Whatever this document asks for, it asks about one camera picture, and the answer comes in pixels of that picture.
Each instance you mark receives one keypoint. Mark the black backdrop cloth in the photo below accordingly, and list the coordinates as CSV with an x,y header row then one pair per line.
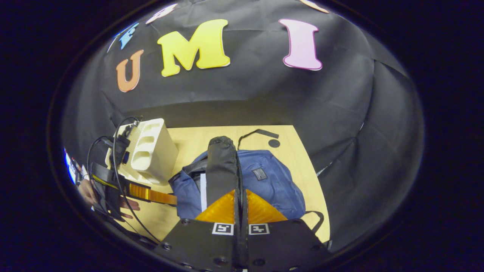
x,y
340,132

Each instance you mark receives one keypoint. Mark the blue schoolbag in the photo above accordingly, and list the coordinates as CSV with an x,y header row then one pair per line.
x,y
276,189

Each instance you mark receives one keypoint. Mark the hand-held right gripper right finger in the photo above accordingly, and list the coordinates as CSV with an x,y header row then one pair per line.
x,y
283,245

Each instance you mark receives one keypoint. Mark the colourful printed banner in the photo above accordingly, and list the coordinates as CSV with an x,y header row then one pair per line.
x,y
73,168

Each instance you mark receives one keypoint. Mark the white plastic bookshelf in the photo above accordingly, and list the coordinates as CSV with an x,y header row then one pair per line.
x,y
162,155

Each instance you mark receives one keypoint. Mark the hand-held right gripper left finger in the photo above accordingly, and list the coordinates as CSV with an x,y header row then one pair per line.
x,y
200,245

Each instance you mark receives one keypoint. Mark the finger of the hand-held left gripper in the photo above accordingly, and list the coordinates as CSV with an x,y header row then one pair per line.
x,y
155,195

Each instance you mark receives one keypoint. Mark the black round sticker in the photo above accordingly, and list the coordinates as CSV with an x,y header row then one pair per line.
x,y
274,143

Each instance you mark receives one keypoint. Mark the white book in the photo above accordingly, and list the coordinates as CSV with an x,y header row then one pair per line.
x,y
203,192

